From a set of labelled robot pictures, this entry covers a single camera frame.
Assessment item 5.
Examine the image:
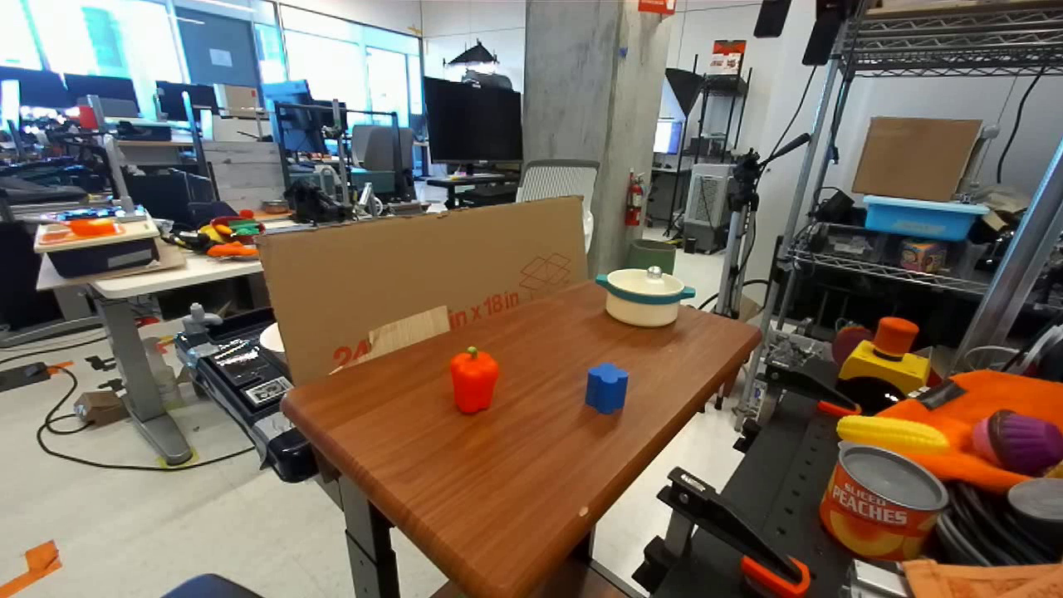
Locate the white pot with teal rim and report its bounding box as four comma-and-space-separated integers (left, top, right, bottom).
593, 263, 698, 331

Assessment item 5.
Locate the blue cube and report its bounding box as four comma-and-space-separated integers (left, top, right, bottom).
581, 362, 632, 420

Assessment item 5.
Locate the red fire extinguisher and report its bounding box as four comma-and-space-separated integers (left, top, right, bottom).
620, 172, 648, 232

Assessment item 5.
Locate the large cardboard board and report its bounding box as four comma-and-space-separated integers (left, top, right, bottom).
254, 193, 590, 388

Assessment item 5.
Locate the black monitor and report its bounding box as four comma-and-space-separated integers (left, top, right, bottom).
421, 74, 526, 170

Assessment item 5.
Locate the white plate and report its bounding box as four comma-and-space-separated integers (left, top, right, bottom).
254, 318, 287, 359

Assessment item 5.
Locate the colourful toy pile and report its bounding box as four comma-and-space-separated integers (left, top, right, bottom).
176, 215, 265, 246

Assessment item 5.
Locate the yellow toy corn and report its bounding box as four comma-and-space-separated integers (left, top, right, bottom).
833, 411, 952, 458

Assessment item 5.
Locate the blue plastic bin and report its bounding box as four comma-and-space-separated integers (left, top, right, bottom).
860, 193, 991, 246

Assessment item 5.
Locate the white desk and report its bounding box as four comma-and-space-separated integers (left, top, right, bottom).
33, 246, 269, 466

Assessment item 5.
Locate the peaches tin can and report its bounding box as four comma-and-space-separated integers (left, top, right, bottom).
816, 441, 952, 562

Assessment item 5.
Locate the cardboard sheet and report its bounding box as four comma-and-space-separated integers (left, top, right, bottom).
850, 114, 985, 205

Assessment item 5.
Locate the grey box with orange item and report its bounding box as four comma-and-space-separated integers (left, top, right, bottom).
28, 211, 161, 280

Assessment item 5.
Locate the purple toy cupcake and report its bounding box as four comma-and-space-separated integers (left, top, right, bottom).
965, 410, 1063, 477

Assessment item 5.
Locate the orange towel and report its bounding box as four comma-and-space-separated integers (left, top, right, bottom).
895, 557, 1063, 598

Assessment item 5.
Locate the camera on tripod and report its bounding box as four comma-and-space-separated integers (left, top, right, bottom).
714, 129, 816, 318

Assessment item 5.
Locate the black clamp with orange handle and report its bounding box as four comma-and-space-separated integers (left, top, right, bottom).
652, 466, 813, 598
760, 359, 855, 423

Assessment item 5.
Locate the metal wire shelf rack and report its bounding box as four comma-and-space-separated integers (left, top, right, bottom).
772, 0, 1063, 353

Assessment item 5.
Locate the black floor cable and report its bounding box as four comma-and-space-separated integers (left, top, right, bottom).
28, 362, 259, 474

